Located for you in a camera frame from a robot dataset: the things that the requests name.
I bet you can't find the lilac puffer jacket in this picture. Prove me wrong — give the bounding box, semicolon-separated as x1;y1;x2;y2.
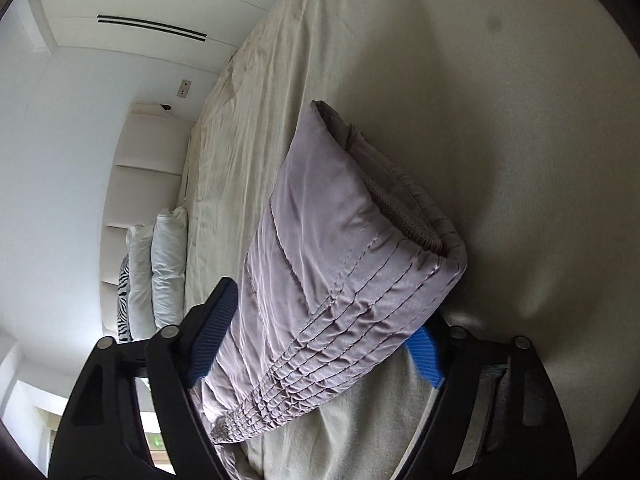
202;101;468;444

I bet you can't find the white pillow far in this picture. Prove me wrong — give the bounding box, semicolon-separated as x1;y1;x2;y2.
126;223;155;340

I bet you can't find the white pillow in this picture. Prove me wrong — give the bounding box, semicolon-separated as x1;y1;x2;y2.
126;223;155;340
151;207;188;330

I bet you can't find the zebra print pillow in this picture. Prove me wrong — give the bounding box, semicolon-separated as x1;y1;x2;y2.
117;257;132;344

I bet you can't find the white pillow near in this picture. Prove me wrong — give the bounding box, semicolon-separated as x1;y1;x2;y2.
151;207;188;330

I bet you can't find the cream padded headboard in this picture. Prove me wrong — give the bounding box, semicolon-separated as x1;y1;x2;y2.
99;104;194;335

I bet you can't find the beige bed cover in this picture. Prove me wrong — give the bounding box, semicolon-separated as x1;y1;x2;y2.
186;0;639;469

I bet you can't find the black ceiling air vent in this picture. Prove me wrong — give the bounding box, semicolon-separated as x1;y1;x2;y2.
96;14;207;42

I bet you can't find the white wall socket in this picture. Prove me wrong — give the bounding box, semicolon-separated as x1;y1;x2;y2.
177;79;192;99

